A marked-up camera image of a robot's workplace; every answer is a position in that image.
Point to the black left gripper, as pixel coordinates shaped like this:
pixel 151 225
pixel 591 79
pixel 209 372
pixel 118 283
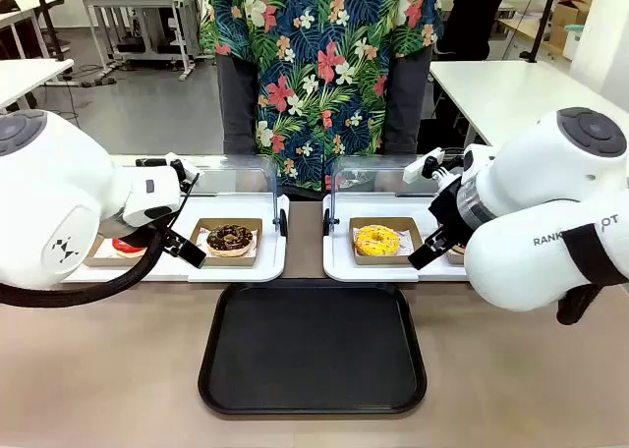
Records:
pixel 142 234

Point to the brown cardboard donut box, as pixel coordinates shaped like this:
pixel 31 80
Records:
pixel 196 256
pixel 100 259
pixel 410 232
pixel 454 259

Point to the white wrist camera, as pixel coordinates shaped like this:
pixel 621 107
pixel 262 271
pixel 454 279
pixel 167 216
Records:
pixel 422 165
pixel 179 168

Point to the black plastic serving tray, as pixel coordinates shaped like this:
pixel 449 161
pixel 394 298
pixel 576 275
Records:
pixel 312 345

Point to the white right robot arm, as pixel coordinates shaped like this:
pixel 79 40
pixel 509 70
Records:
pixel 540 187

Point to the black stand pole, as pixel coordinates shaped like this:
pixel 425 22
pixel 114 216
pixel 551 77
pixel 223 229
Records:
pixel 538 30

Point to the chocolate glazed donut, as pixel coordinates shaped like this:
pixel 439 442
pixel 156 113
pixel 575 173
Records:
pixel 230 240

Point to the person's right grey-sleeved arm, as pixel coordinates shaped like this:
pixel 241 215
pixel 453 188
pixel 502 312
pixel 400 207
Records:
pixel 237 104

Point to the person's left grey-sleeved arm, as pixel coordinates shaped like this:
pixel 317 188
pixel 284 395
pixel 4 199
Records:
pixel 408 104

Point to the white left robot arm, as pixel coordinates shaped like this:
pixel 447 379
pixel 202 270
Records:
pixel 49 197

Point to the small white table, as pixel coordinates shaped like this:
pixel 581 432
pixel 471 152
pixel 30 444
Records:
pixel 29 77

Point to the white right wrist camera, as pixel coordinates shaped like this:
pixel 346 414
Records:
pixel 422 165

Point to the black office chair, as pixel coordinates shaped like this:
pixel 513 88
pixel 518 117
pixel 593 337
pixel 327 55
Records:
pixel 51 20

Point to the brown cardboard storage box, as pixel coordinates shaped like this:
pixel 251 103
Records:
pixel 567 23

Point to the white display tray base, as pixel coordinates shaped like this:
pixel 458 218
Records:
pixel 373 272
pixel 231 273

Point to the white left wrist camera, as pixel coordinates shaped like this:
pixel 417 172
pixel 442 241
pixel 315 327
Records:
pixel 179 168

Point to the red glazed donut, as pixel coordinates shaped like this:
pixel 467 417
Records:
pixel 129 249

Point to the person in floral shirt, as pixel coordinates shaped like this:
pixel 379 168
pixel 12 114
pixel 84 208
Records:
pixel 324 74

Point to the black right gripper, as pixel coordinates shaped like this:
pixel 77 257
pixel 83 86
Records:
pixel 449 207

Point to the person's grey-sleeved arm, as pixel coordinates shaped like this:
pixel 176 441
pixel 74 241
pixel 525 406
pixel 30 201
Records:
pixel 237 104
pixel 408 104

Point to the yellow sprinkled donut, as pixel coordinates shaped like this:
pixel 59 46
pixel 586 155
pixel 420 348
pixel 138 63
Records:
pixel 377 240

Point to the person in black clothes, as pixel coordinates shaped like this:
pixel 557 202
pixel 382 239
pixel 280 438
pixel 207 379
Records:
pixel 476 16

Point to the large white table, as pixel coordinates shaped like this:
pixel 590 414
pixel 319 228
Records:
pixel 506 94

